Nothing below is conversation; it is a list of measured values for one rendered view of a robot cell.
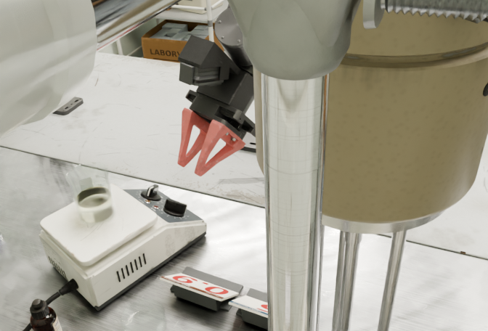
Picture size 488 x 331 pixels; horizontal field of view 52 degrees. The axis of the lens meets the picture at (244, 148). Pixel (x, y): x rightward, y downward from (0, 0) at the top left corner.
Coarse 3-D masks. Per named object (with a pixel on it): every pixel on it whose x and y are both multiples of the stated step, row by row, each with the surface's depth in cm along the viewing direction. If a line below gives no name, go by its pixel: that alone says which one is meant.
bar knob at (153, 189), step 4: (156, 184) 79; (148, 188) 76; (152, 188) 76; (156, 188) 77; (144, 192) 77; (148, 192) 76; (152, 192) 76; (156, 192) 78; (144, 196) 76; (148, 196) 76; (152, 196) 77; (156, 196) 78; (152, 200) 76; (156, 200) 77
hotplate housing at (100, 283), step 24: (48, 240) 68; (144, 240) 67; (168, 240) 70; (192, 240) 75; (72, 264) 64; (96, 264) 63; (120, 264) 65; (144, 264) 68; (72, 288) 65; (96, 288) 63; (120, 288) 66
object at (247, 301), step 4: (236, 300) 62; (240, 300) 63; (244, 300) 63; (248, 300) 64; (252, 300) 64; (256, 300) 65; (244, 304) 61; (248, 304) 62; (252, 304) 62; (256, 304) 63; (260, 304) 63; (264, 304) 64; (256, 308) 60; (260, 308) 61; (264, 308) 61
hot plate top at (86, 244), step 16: (64, 208) 70; (128, 208) 69; (144, 208) 69; (48, 224) 67; (64, 224) 67; (80, 224) 67; (112, 224) 67; (128, 224) 66; (144, 224) 66; (64, 240) 64; (80, 240) 64; (96, 240) 64; (112, 240) 64; (128, 240) 65; (80, 256) 62; (96, 256) 62
